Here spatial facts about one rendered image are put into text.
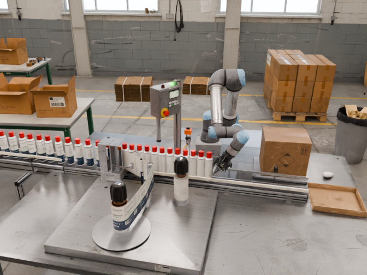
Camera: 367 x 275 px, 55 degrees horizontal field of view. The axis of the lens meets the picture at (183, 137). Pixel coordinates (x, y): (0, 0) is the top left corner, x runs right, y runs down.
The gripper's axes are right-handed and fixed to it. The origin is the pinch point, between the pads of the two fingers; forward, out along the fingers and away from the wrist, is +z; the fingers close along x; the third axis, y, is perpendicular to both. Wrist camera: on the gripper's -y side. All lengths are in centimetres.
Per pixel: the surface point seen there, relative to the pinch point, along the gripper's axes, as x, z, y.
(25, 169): -113, 79, 5
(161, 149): -37.0, 4.9, 2.1
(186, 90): -49, 128, -432
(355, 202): 82, -35, -1
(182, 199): -12.2, 7.9, 32.4
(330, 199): 69, -28, -1
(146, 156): -43.3, 15.6, 2.8
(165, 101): -51, -24, -2
